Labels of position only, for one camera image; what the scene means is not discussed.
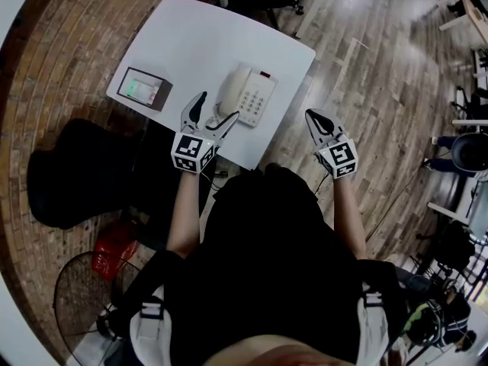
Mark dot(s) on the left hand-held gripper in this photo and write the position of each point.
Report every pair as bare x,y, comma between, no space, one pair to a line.
190,151

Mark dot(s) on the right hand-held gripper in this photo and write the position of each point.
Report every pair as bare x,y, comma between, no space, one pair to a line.
339,158

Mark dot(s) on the white telephone handset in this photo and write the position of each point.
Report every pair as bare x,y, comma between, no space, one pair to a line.
233,88

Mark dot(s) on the person's right forearm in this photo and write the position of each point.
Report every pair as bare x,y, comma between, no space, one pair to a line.
348,219

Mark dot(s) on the person's left forearm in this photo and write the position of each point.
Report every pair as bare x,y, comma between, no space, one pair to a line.
185,216

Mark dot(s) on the white telephone base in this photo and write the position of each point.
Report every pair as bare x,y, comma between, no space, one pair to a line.
259,101

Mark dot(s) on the dark display box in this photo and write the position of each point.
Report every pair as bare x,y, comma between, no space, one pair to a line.
143,88

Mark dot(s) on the white table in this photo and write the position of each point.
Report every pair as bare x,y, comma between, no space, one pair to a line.
198,40

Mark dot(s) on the person's body in black clothes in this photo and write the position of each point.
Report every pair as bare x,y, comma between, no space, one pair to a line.
267,261

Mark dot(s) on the red plastic crate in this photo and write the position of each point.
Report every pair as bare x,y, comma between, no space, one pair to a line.
110,255

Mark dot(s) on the light wooden table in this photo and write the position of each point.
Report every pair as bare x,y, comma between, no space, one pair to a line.
472,11

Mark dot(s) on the black floor fan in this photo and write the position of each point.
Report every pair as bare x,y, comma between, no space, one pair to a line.
84,299

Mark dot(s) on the person's head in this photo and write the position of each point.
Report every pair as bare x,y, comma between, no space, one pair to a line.
282,351

